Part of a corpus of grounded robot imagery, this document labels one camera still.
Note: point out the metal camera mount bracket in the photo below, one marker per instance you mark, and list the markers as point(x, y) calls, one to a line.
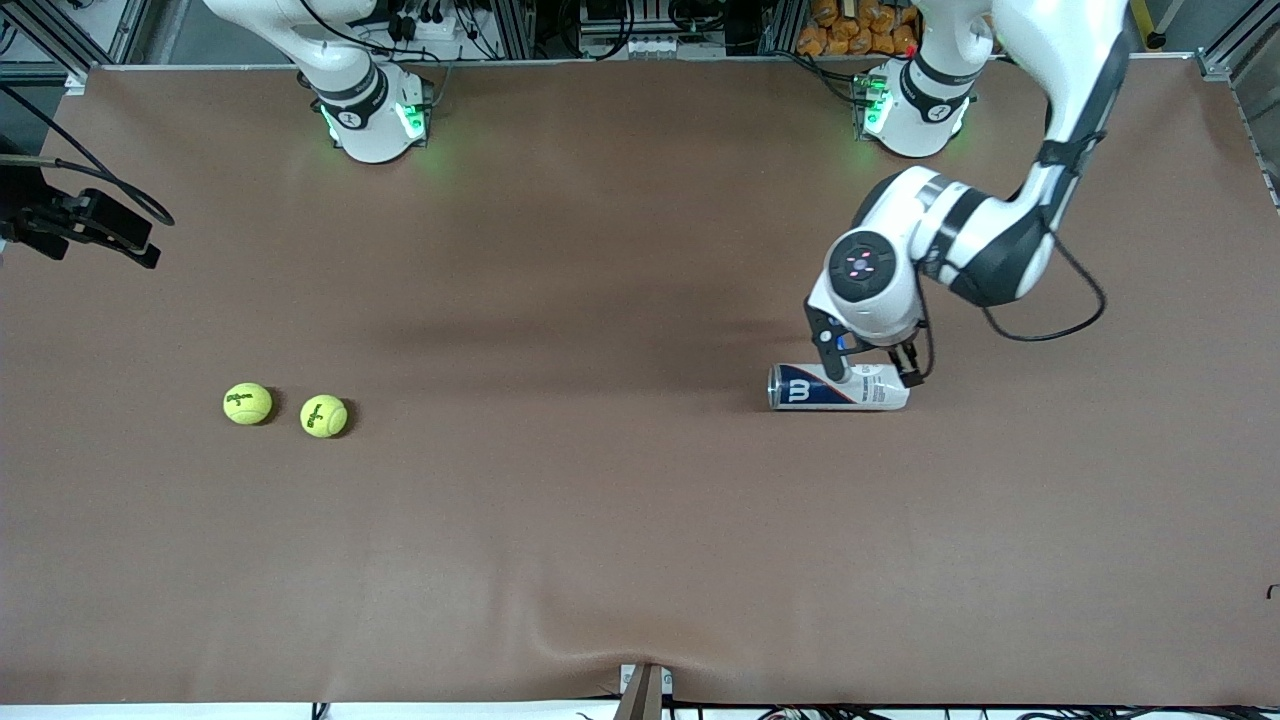
point(645, 695)

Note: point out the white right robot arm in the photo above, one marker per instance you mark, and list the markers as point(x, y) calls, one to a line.
point(370, 120)

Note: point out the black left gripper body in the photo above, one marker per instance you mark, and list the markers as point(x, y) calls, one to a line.
point(908, 360)

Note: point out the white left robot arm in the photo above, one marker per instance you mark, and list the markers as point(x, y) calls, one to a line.
point(1000, 250)

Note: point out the brown table mat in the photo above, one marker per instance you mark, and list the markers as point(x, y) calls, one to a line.
point(640, 520)

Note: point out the yellow Wilson tennis ball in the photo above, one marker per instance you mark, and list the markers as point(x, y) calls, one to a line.
point(323, 416)
point(247, 403)

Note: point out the white terminal block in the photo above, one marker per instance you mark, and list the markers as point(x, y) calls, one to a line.
point(650, 46)

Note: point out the white power strip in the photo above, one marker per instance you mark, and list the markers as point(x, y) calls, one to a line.
point(440, 28)

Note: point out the yellow pole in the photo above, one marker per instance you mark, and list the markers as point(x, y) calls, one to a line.
point(1153, 25)

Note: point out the Wilson tennis ball can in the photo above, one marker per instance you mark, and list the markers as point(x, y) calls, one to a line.
point(880, 392)

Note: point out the aluminium frame post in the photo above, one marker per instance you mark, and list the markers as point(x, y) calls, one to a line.
point(130, 30)
point(1225, 62)

